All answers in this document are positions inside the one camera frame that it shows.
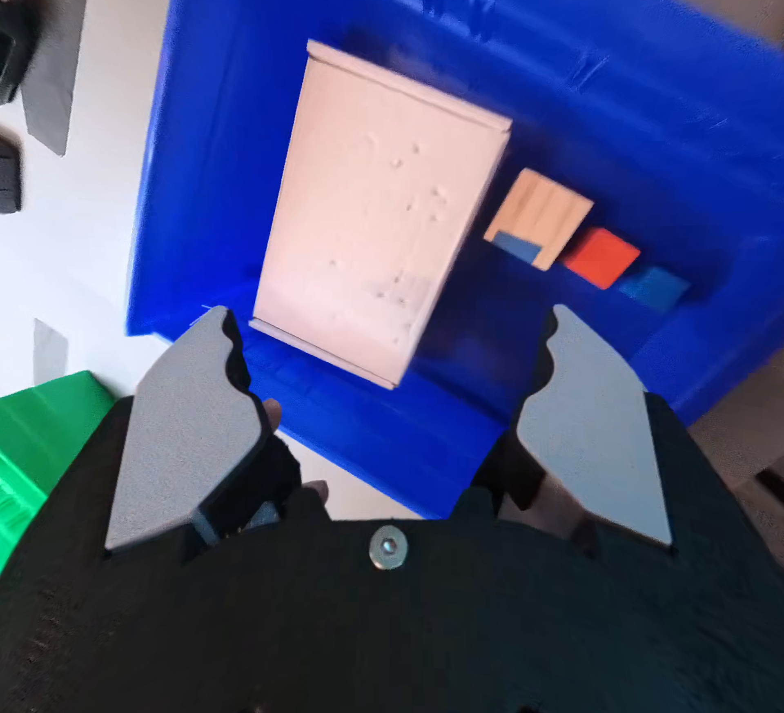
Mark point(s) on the person's left hand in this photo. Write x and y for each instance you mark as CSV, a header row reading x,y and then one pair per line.
x,y
275,468

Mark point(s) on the small flat grey device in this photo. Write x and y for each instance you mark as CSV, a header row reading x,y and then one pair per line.
x,y
9,177

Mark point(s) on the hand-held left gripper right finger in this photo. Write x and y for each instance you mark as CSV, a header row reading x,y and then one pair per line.
x,y
600,425

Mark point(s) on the natural wooden cube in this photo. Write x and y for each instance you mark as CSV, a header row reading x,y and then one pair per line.
x,y
548,204

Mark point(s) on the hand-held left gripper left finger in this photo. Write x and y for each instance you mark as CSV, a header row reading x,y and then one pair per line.
x,y
184,419

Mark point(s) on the red wooden cube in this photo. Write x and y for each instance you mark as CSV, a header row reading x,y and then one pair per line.
x,y
600,256

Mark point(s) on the green plastic bin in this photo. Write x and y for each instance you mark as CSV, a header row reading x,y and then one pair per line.
x,y
43,437

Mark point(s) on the blue plastic bin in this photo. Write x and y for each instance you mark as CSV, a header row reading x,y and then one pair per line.
x,y
612,112

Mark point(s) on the white cardboard mailer box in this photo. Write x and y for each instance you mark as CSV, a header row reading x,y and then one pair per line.
x,y
367,217

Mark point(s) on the blue wooden cube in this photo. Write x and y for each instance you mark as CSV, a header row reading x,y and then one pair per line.
x,y
655,287

